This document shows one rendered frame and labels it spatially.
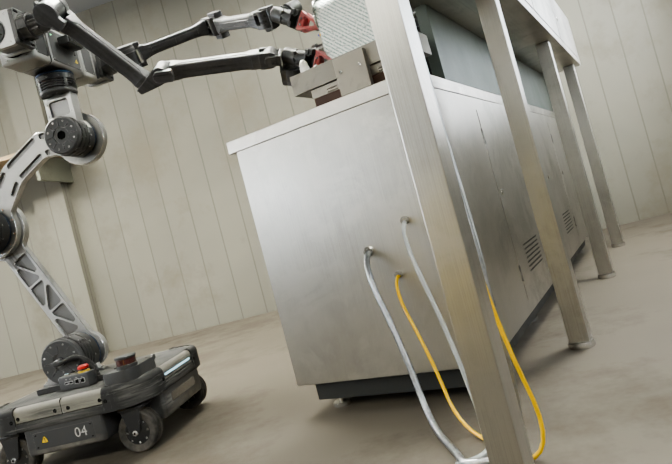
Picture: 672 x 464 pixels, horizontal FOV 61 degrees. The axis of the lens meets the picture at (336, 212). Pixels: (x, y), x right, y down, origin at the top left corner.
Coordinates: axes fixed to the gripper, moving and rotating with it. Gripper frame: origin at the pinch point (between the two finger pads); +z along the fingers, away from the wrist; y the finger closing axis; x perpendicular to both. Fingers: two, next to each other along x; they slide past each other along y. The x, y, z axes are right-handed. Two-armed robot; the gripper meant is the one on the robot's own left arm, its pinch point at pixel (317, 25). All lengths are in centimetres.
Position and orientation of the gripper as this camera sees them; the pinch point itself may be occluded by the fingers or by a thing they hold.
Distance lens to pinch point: 211.1
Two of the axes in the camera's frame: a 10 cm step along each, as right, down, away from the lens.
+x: 2.8, -9.3, -2.5
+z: 8.2, 3.7, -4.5
